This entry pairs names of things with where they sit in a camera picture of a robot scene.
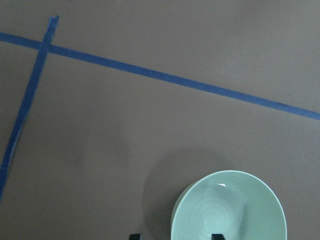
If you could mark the mint green bowl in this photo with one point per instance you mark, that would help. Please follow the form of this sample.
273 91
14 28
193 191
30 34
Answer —
234 203

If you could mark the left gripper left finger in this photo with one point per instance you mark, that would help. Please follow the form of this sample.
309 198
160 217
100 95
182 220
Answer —
135 236

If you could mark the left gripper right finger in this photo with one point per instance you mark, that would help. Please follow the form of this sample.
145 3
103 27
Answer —
217 236

